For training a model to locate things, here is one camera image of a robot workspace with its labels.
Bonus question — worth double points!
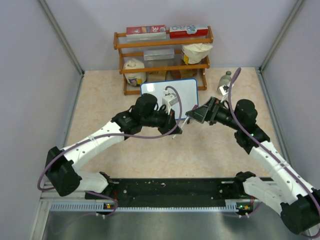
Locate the white cloth bag left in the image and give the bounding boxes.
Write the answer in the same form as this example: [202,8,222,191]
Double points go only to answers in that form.
[123,58,147,87]

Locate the wooden shelf rack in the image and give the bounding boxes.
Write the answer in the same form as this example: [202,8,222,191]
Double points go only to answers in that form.
[113,26,214,96]

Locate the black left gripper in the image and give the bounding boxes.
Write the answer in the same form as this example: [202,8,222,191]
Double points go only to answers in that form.
[141,106,182,136]

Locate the brown block under shelf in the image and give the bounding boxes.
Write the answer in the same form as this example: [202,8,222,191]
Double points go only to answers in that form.
[170,69,198,80]

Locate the blue-framed whiteboard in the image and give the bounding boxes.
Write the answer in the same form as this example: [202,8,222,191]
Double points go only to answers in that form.
[140,78,199,120]

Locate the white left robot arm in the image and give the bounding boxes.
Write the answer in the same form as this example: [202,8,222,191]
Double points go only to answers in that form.
[45,90,182,199]

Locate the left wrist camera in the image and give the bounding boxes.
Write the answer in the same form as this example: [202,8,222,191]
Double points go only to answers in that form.
[162,90,179,114]

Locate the brown box under shelf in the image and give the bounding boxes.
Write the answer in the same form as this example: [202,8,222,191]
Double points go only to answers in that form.
[147,70,167,82]

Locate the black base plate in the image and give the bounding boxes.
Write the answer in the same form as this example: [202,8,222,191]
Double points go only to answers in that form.
[101,178,255,208]

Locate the clear plastic box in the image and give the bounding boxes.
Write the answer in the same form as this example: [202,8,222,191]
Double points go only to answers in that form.
[143,48,175,61]

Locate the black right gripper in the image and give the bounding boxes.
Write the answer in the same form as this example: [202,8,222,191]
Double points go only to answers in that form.
[186,96,243,131]

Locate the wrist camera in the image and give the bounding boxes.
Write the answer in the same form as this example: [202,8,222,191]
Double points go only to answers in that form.
[162,90,179,114]
[218,85,230,102]

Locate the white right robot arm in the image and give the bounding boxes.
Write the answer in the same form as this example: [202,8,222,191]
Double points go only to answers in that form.
[186,97,320,235]

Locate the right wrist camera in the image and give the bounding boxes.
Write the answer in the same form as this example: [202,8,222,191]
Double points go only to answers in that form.
[218,85,230,102]

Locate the red toothpaste box right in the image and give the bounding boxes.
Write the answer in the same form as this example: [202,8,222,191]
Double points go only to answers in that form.
[169,24,209,39]

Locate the red toothpaste box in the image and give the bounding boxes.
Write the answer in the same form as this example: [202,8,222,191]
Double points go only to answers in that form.
[126,25,167,42]
[169,24,209,39]

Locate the white cloth bag right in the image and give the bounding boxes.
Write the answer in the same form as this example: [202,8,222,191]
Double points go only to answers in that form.
[181,43,213,65]

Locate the white cloth bag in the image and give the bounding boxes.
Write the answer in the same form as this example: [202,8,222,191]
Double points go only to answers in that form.
[123,58,147,87]
[181,43,213,65]

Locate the red toothpaste box left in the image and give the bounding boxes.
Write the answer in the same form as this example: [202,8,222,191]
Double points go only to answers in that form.
[126,25,167,42]

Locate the grey cable duct rail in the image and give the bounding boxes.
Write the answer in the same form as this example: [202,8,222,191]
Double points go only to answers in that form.
[49,198,253,213]

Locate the clear glass bottle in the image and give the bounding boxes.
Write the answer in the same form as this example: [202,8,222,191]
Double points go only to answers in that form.
[217,70,232,91]

